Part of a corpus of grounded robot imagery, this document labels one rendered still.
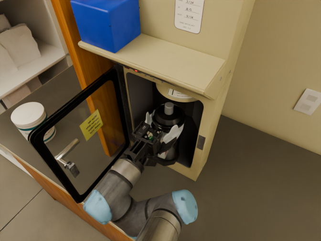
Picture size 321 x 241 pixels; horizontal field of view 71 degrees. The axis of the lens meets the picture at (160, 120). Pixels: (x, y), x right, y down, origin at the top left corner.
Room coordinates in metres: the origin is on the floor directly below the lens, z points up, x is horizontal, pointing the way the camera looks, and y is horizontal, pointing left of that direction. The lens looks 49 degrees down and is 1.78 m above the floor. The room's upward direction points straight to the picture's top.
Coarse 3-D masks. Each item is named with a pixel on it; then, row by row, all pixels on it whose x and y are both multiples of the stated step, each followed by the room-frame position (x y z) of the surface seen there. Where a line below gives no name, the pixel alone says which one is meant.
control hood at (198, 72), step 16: (96, 48) 0.44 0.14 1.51; (128, 48) 0.44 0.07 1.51; (144, 48) 0.44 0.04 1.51; (160, 48) 0.44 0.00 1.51; (176, 48) 0.44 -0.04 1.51; (128, 64) 0.39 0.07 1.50; (144, 64) 0.38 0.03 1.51; (160, 64) 0.38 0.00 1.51; (176, 64) 0.38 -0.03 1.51; (192, 64) 0.38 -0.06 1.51; (208, 64) 0.38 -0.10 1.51; (224, 64) 0.39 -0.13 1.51; (176, 80) 0.34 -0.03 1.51; (192, 80) 0.33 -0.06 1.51; (208, 80) 0.33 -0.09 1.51; (208, 96) 0.34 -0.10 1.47
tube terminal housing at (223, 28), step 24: (144, 0) 0.51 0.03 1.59; (168, 0) 0.48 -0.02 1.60; (216, 0) 0.42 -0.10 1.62; (240, 0) 0.40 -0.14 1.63; (144, 24) 0.51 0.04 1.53; (168, 24) 0.48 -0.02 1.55; (216, 24) 0.42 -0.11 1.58; (240, 24) 0.43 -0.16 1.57; (192, 48) 0.44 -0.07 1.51; (216, 48) 0.42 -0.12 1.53; (240, 48) 0.49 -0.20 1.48; (192, 96) 0.44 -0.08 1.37; (216, 120) 0.46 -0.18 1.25; (192, 168) 0.41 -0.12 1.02
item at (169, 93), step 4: (156, 84) 0.55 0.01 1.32; (160, 88) 0.52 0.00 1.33; (164, 88) 0.51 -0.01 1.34; (168, 88) 0.50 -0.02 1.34; (160, 92) 0.51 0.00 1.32; (164, 92) 0.50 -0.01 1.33; (168, 92) 0.49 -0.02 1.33; (172, 92) 0.49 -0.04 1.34; (176, 92) 0.49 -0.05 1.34; (180, 92) 0.48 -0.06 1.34; (164, 96) 0.50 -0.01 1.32; (168, 96) 0.49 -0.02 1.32; (172, 96) 0.48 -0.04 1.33; (176, 96) 0.48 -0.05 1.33; (180, 96) 0.48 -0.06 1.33; (184, 96) 0.48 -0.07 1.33; (188, 96) 0.48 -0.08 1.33; (176, 100) 0.48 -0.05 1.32; (180, 100) 0.47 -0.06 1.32; (184, 100) 0.47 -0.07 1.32; (188, 100) 0.47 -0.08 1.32; (192, 100) 0.47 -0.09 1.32
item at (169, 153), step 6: (156, 108) 0.51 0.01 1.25; (180, 108) 0.51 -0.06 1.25; (156, 120) 0.45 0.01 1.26; (156, 126) 0.45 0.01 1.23; (162, 126) 0.43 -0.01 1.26; (168, 126) 0.43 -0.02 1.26; (168, 132) 0.43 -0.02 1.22; (174, 144) 0.43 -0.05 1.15; (168, 150) 0.43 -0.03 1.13; (174, 150) 0.43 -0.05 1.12; (156, 156) 0.44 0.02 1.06; (162, 156) 0.43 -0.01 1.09; (168, 156) 0.43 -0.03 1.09; (174, 156) 0.44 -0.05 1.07
